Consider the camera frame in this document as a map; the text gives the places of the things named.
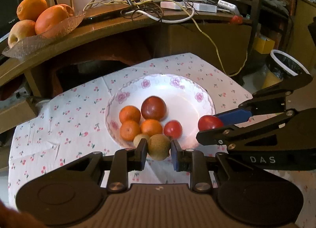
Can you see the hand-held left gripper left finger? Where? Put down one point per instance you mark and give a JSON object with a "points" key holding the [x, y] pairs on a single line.
{"points": [[142, 154]]}

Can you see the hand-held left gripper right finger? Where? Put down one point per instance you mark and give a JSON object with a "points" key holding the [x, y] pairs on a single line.
{"points": [[175, 156]]}

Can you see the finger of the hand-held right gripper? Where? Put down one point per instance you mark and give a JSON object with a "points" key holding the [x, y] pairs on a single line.
{"points": [[222, 134], [234, 116]]}

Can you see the brown kiwi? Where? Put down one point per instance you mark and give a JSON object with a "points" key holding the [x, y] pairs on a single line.
{"points": [[159, 147], [140, 139]]}

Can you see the small red tomato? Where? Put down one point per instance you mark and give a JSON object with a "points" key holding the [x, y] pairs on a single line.
{"points": [[172, 128], [208, 122]]}

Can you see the small orange tangerine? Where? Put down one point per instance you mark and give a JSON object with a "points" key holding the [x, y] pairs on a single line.
{"points": [[130, 131], [129, 114], [151, 127]]}

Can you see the white floral plate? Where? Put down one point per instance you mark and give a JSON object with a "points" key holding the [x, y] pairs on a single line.
{"points": [[187, 109]]}

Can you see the yellow trash bin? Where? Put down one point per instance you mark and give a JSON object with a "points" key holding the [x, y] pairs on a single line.
{"points": [[271, 79]]}

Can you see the cherry print tablecloth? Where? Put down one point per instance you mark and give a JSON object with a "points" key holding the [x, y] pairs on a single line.
{"points": [[74, 124]]}

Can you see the yellow box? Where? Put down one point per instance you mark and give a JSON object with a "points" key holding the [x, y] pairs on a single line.
{"points": [[264, 44]]}

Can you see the small red ornament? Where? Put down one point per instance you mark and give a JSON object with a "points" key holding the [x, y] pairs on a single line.
{"points": [[237, 19]]}

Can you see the dark metal shelf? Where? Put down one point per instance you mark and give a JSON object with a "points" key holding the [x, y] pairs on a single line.
{"points": [[256, 8]]}

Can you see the short white power strip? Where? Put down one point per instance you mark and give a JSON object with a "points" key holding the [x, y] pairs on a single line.
{"points": [[228, 5]]}

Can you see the long white power strip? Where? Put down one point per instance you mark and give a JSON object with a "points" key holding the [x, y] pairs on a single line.
{"points": [[205, 7]]}

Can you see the wooden television cabinet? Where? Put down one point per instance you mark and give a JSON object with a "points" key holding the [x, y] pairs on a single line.
{"points": [[111, 33]]}

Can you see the clear glass fruit dish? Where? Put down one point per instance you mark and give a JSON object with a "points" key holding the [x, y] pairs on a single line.
{"points": [[49, 40]]}

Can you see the large orange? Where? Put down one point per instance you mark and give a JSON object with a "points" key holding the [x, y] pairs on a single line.
{"points": [[31, 7], [51, 20]]}

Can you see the reddish apple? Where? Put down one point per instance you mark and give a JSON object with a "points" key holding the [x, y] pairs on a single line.
{"points": [[68, 9]]}

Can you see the yellow apple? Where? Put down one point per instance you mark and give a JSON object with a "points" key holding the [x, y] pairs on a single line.
{"points": [[21, 33]]}

